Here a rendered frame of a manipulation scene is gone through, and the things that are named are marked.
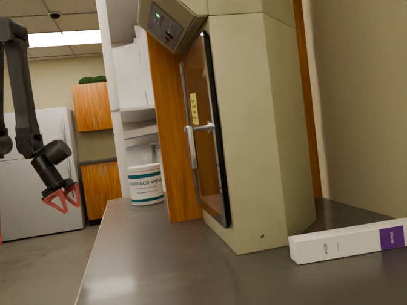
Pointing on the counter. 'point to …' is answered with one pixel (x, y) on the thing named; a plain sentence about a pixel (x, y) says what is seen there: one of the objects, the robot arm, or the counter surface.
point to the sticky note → (194, 108)
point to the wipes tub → (145, 184)
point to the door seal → (219, 128)
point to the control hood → (186, 15)
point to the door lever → (194, 141)
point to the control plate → (164, 20)
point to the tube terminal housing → (260, 123)
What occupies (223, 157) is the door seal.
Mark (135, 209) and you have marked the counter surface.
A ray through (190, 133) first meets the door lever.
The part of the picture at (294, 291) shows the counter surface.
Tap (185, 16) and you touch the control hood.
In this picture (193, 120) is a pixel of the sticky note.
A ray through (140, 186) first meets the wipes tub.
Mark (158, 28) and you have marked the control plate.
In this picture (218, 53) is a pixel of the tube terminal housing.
